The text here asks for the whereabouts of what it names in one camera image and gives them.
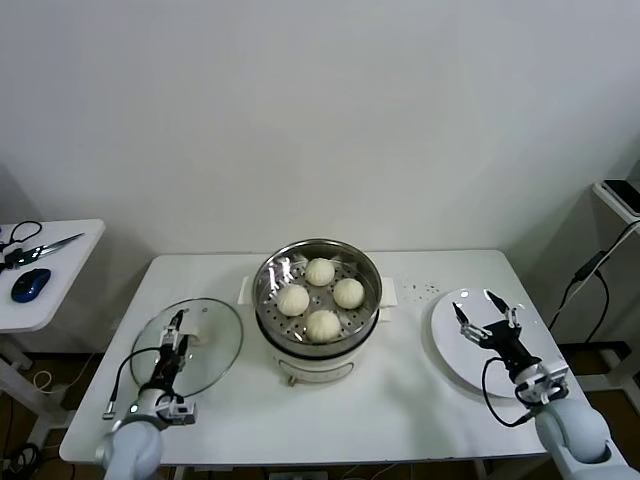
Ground stainless steel steamer basket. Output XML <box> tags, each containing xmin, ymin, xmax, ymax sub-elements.
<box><xmin>241</xmin><ymin>238</ymin><xmax>400</xmax><ymax>357</ymax></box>

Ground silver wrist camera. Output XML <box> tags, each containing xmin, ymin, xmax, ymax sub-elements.
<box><xmin>158</xmin><ymin>394</ymin><xmax>197</xmax><ymax>426</ymax></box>
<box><xmin>514</xmin><ymin>360</ymin><xmax>571</xmax><ymax>406</ymax></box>

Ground large white plate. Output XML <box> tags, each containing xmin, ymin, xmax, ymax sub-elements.
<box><xmin>431</xmin><ymin>287</ymin><xmax>559</xmax><ymax>400</ymax></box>

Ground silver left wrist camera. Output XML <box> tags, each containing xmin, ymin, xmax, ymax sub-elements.
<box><xmin>158</xmin><ymin>394</ymin><xmax>197</xmax><ymax>426</ymax></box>

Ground white side stand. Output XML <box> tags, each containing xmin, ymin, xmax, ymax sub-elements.
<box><xmin>579</xmin><ymin>180</ymin><xmax>640</xmax><ymax>397</ymax></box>

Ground black handled scissors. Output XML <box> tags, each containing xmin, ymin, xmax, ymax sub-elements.
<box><xmin>0</xmin><ymin>218</ymin><xmax>87</xmax><ymax>275</ymax></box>

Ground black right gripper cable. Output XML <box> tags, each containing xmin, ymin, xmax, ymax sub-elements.
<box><xmin>481</xmin><ymin>359</ymin><xmax>539</xmax><ymax>429</ymax></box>

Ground white steamed baozi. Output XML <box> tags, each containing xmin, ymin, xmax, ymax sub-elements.
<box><xmin>332</xmin><ymin>277</ymin><xmax>365</xmax><ymax>309</ymax></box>
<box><xmin>305</xmin><ymin>309</ymin><xmax>342</xmax><ymax>344</ymax></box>
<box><xmin>304</xmin><ymin>257</ymin><xmax>336</xmax><ymax>287</ymax></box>
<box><xmin>277</xmin><ymin>284</ymin><xmax>311</xmax><ymax>317</ymax></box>

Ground black power adapter cable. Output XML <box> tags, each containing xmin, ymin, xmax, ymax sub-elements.
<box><xmin>549</xmin><ymin>222</ymin><xmax>640</xmax><ymax>346</ymax></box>

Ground white side table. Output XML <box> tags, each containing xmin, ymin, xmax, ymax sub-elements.
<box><xmin>0</xmin><ymin>217</ymin><xmax>107</xmax><ymax>441</ymax></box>

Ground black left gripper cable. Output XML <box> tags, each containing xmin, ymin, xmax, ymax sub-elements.
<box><xmin>102</xmin><ymin>347</ymin><xmax>164</xmax><ymax>421</ymax></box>

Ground flat black device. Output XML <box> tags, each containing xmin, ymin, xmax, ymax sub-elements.
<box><xmin>603</xmin><ymin>179</ymin><xmax>640</xmax><ymax>217</ymax></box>

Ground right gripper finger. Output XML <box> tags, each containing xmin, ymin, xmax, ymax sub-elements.
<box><xmin>487</xmin><ymin>289</ymin><xmax>523</xmax><ymax>332</ymax></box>
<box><xmin>452</xmin><ymin>300</ymin><xmax>490</xmax><ymax>343</ymax></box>

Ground scattered dark crumbs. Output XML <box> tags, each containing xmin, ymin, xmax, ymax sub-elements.
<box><xmin>402</xmin><ymin>280</ymin><xmax>441</xmax><ymax>301</ymax></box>

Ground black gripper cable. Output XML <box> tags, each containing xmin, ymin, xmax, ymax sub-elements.
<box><xmin>102</xmin><ymin>347</ymin><xmax>164</xmax><ymax>421</ymax></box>
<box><xmin>481</xmin><ymin>359</ymin><xmax>539</xmax><ymax>429</ymax></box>

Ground round glass pot lid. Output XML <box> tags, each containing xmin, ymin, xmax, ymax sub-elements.
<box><xmin>130</xmin><ymin>297</ymin><xmax>245</xmax><ymax>400</ymax></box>

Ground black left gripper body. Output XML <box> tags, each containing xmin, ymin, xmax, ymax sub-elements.
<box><xmin>151</xmin><ymin>347</ymin><xmax>187</xmax><ymax>390</ymax></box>

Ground black floor cables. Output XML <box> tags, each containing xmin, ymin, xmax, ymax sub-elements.
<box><xmin>0</xmin><ymin>439</ymin><xmax>44</xmax><ymax>480</ymax></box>

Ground blue computer mouse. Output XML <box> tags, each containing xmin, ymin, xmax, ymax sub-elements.
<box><xmin>12</xmin><ymin>267</ymin><xmax>54</xmax><ymax>303</ymax></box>

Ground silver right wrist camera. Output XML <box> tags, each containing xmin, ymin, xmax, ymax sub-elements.
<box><xmin>514</xmin><ymin>360</ymin><xmax>571</xmax><ymax>406</ymax></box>

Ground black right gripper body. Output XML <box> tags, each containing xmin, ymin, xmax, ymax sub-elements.
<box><xmin>480</xmin><ymin>322</ymin><xmax>542</xmax><ymax>375</ymax></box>

